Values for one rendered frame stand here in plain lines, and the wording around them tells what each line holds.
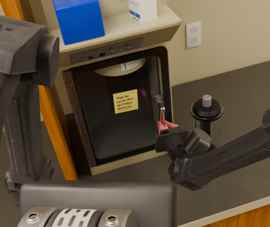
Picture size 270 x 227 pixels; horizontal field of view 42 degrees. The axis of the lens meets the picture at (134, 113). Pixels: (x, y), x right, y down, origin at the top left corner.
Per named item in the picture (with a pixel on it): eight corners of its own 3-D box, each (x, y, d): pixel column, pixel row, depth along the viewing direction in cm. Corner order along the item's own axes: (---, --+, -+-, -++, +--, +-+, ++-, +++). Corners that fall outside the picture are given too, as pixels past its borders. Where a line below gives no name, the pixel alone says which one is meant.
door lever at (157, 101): (160, 120, 118) (153, 121, 117) (162, 97, 112) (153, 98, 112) (165, 130, 114) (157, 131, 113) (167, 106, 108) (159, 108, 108)
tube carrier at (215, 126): (189, 145, 130) (187, 99, 117) (217, 142, 130) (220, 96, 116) (193, 166, 122) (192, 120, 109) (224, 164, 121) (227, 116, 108)
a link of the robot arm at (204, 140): (168, 178, 91) (195, 191, 93) (194, 145, 86) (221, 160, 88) (164, 152, 101) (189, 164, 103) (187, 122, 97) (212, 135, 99)
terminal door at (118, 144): (91, 166, 123) (63, 70, 98) (173, 143, 127) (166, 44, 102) (91, 168, 122) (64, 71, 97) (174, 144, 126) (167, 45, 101)
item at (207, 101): (190, 106, 118) (189, 90, 114) (217, 102, 117) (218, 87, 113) (194, 124, 111) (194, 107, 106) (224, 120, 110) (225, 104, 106)
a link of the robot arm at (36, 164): (-46, 33, 40) (47, 56, 40) (-24, 4, 43) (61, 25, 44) (1, 192, 73) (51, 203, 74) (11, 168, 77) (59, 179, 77)
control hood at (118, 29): (58, 64, 96) (48, 30, 90) (169, 37, 101) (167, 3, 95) (63, 85, 88) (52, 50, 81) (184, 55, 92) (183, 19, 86)
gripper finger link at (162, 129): (152, 115, 110) (162, 133, 103) (173, 111, 112) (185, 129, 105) (151, 131, 114) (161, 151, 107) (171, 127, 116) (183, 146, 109)
